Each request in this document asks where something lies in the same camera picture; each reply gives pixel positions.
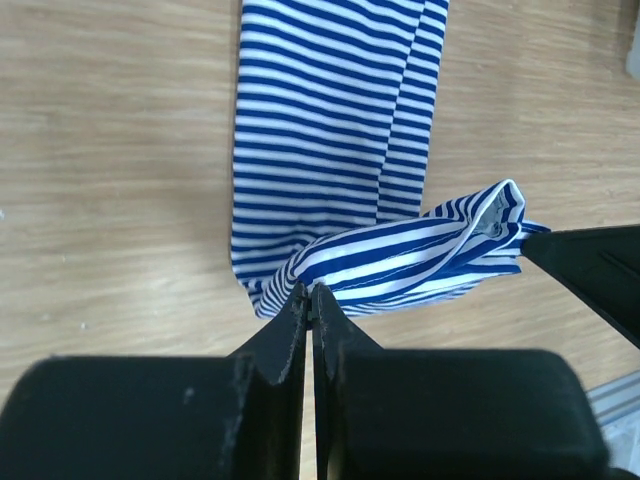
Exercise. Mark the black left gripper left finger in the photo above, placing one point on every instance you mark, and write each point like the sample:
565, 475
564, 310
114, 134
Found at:
135, 417

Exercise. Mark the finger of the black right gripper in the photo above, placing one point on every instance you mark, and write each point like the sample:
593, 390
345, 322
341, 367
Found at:
600, 266

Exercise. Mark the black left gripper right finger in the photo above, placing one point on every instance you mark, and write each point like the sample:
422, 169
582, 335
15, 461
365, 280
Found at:
446, 413

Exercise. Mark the blue white striped tank top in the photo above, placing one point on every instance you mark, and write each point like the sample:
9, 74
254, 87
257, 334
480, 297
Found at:
334, 108

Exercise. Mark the aluminium front rail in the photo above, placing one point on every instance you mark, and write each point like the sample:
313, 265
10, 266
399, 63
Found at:
616, 403

